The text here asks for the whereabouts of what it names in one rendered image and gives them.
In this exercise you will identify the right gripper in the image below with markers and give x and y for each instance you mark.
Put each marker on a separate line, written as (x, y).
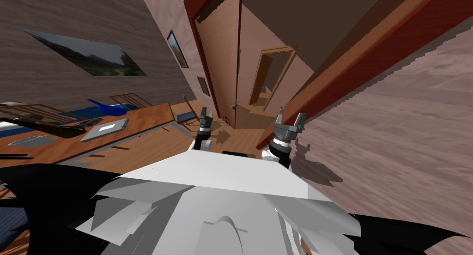
(286, 132)

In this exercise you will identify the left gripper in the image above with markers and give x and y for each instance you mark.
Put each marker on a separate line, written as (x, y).
(206, 122)

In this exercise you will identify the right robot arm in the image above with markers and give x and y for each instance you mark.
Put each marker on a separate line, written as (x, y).
(278, 151)

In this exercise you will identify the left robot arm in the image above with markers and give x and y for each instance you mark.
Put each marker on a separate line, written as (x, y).
(202, 141)

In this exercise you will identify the wooden chair with blue seat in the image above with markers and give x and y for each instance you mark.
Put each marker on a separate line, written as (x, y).
(186, 117)

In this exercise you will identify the brown wooden door leaf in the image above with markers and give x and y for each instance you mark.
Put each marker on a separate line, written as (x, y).
(221, 63)

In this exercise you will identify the brown wooden table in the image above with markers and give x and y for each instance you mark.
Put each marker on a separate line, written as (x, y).
(147, 120)

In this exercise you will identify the wooden slatted chair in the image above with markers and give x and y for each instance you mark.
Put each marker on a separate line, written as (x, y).
(129, 99)

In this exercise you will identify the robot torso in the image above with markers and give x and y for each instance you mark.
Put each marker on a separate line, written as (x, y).
(221, 196)

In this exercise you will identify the window with landscape view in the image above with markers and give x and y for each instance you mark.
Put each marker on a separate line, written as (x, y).
(92, 55)

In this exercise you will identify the small dark wall picture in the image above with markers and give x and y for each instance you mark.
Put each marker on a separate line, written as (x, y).
(203, 86)

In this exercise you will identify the black framed wall picture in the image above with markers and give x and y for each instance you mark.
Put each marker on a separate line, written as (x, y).
(178, 50)

